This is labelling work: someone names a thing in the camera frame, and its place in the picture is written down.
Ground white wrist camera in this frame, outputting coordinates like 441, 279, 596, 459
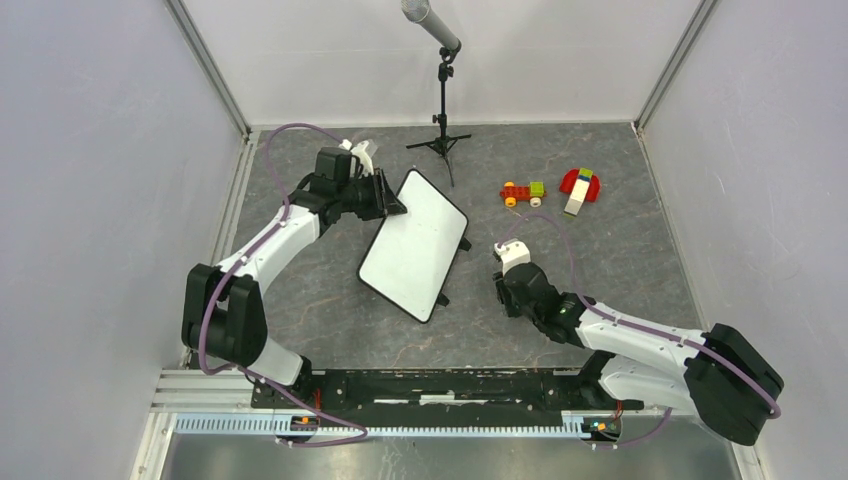
494, 239, 531, 275
339, 139, 378, 176

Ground red white toy block figure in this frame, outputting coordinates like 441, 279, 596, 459
559, 168, 601, 217

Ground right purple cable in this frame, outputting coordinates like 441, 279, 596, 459
498, 213, 783, 449

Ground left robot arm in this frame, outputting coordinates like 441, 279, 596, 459
181, 140, 407, 408

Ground right corner aluminium post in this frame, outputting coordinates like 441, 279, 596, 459
632, 0, 720, 136

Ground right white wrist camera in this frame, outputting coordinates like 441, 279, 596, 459
494, 239, 531, 275

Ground corner aluminium post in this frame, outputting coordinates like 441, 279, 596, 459
632, 0, 720, 136
164, 0, 252, 139

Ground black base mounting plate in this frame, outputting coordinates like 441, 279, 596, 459
293, 368, 644, 430

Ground white whiteboard with red writing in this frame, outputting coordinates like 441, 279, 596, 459
357, 168, 471, 324

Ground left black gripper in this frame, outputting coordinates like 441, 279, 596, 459
337, 168, 408, 222

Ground grey microphone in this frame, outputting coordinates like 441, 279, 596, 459
400, 0, 461, 52

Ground red toy block car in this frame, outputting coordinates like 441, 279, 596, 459
499, 182, 547, 208

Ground aluminium frame rail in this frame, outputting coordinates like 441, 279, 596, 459
151, 370, 698, 442

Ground black microphone tripod stand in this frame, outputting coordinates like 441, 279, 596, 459
405, 44, 472, 187

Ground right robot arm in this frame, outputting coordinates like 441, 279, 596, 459
493, 263, 784, 446

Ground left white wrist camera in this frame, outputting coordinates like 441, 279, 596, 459
339, 139, 378, 176

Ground left corner aluminium post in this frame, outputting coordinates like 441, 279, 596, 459
164, 0, 252, 139

